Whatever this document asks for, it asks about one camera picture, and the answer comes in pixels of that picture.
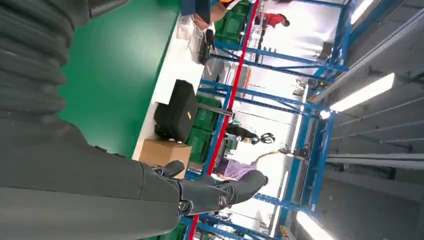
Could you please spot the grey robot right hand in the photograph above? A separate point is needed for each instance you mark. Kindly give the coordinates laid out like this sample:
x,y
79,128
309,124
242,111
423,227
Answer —
x,y
82,192

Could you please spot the seated person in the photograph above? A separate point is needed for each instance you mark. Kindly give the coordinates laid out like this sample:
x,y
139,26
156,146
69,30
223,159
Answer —
x,y
212,10

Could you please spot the ceiling light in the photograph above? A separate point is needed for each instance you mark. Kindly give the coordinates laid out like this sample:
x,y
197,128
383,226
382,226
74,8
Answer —
x,y
362,93
361,10
313,227

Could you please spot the black handheld controller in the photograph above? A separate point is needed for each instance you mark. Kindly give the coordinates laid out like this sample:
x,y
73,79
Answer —
x,y
205,48

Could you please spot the clear plastic bag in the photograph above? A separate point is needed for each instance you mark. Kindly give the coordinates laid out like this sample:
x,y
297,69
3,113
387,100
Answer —
x,y
190,31

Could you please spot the cardboard box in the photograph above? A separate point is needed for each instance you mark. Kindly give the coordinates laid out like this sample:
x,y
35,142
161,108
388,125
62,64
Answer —
x,y
164,154

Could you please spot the person in purple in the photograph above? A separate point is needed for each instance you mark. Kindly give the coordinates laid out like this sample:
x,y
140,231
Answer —
x,y
236,167

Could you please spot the black carrying case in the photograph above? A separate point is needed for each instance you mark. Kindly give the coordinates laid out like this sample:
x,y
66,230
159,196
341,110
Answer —
x,y
177,111

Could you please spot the green crate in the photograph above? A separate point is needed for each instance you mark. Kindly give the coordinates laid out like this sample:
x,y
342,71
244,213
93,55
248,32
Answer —
x,y
198,145
233,23
207,114

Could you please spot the person in red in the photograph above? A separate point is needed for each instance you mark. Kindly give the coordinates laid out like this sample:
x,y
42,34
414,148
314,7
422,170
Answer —
x,y
273,21

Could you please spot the blue metal rack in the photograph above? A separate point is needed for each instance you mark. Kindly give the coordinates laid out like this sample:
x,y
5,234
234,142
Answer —
x,y
308,109

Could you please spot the green mat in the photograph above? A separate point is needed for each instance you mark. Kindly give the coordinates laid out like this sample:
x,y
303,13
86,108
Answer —
x,y
112,76

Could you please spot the white table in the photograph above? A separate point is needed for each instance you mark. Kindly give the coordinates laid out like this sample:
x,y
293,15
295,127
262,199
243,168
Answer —
x,y
175,73

